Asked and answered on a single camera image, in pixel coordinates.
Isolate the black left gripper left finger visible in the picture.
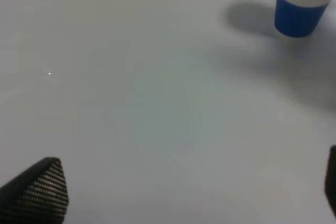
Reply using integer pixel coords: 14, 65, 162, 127
1, 157, 69, 224

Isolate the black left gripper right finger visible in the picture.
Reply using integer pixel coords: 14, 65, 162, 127
324, 145, 336, 208

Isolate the blue and white paper cup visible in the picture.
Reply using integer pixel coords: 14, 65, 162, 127
274, 0, 331, 38

